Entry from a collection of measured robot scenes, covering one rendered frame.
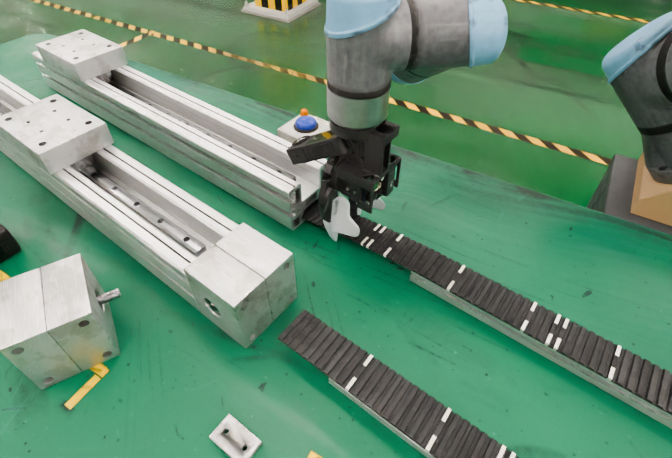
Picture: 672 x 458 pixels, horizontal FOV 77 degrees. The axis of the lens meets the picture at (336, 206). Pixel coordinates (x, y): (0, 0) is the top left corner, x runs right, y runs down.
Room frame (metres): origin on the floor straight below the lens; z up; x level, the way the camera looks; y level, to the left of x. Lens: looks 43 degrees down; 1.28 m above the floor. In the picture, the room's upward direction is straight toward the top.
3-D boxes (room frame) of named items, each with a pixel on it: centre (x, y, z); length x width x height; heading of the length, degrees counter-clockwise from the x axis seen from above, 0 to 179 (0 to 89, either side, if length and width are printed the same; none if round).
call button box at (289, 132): (0.68, 0.06, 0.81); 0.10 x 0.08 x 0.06; 143
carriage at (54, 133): (0.61, 0.47, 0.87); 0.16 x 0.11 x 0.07; 53
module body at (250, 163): (0.76, 0.36, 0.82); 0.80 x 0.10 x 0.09; 53
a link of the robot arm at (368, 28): (0.46, -0.03, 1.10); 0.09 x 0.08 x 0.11; 98
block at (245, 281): (0.35, 0.11, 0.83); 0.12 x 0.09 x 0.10; 143
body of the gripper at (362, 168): (0.46, -0.03, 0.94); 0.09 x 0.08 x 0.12; 53
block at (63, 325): (0.29, 0.32, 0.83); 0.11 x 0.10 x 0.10; 120
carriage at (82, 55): (0.91, 0.56, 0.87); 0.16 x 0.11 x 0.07; 53
